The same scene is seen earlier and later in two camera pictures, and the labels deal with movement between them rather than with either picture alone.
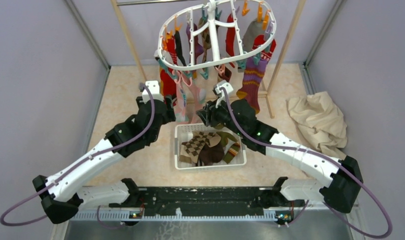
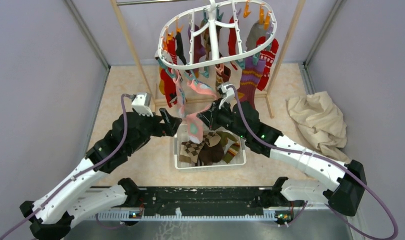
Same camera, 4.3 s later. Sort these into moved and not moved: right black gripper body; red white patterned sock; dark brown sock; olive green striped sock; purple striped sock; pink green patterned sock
Moved: red white patterned sock; pink green patterned sock
Not moved: purple striped sock; olive green striped sock; dark brown sock; right black gripper body
